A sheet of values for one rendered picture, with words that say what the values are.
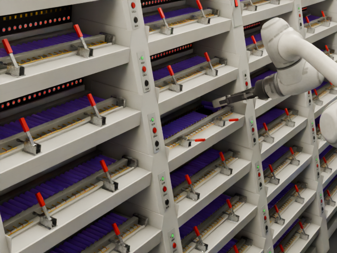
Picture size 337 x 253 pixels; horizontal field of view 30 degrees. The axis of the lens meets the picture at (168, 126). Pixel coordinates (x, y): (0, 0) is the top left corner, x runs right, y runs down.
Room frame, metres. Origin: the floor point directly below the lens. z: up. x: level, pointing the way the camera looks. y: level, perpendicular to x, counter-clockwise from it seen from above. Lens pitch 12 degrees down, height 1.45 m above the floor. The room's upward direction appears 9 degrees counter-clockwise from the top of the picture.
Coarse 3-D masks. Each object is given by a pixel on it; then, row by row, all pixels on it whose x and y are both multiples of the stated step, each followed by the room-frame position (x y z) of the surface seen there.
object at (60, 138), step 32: (32, 96) 1.73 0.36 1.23; (64, 96) 1.84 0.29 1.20; (96, 96) 1.88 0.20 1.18; (128, 96) 1.87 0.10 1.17; (0, 128) 1.58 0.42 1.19; (32, 128) 1.58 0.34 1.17; (64, 128) 1.64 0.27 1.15; (96, 128) 1.68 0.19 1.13; (128, 128) 1.81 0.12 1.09; (0, 160) 1.43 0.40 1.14; (32, 160) 1.45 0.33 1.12; (64, 160) 1.56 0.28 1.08
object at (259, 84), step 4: (260, 80) 2.29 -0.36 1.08; (256, 84) 2.28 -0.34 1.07; (260, 84) 2.27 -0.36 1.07; (256, 88) 2.27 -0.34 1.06; (260, 88) 2.26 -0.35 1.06; (244, 92) 2.32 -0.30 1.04; (248, 92) 2.29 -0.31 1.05; (252, 92) 2.28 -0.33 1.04; (256, 92) 2.27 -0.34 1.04; (260, 92) 2.26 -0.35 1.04; (264, 92) 2.26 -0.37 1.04; (248, 96) 2.29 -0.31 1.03; (252, 96) 2.28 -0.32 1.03; (260, 96) 2.27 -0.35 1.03; (264, 96) 2.26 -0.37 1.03; (268, 96) 2.27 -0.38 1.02
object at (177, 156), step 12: (204, 96) 2.53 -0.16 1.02; (216, 96) 2.50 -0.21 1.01; (240, 108) 2.45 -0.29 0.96; (240, 120) 2.41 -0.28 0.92; (204, 132) 2.22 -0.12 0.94; (216, 132) 2.23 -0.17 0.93; (228, 132) 2.32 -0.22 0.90; (192, 144) 2.10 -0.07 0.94; (204, 144) 2.15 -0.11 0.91; (168, 156) 1.98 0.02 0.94; (180, 156) 2.00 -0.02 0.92; (192, 156) 2.08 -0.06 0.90; (168, 168) 1.95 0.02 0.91
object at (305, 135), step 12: (300, 0) 3.11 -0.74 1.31; (288, 12) 3.05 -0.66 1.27; (300, 12) 3.09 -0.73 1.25; (300, 96) 3.04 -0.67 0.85; (312, 108) 3.10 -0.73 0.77; (300, 132) 3.05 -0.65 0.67; (312, 144) 3.05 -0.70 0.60; (312, 156) 3.03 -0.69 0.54; (312, 168) 3.03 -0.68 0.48; (312, 204) 3.04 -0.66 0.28; (324, 216) 3.09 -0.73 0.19; (324, 228) 3.07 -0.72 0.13; (324, 240) 3.06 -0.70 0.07; (324, 252) 3.04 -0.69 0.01
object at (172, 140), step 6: (228, 108) 2.43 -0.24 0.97; (216, 114) 2.34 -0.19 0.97; (222, 114) 2.39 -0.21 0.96; (204, 120) 2.27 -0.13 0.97; (210, 120) 2.30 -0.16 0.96; (192, 126) 2.19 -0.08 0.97; (198, 126) 2.22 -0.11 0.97; (180, 132) 2.13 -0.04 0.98; (186, 132) 2.14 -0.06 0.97; (192, 132) 2.18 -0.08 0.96; (168, 138) 2.07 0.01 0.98; (174, 138) 2.07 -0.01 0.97; (168, 144) 2.04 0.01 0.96
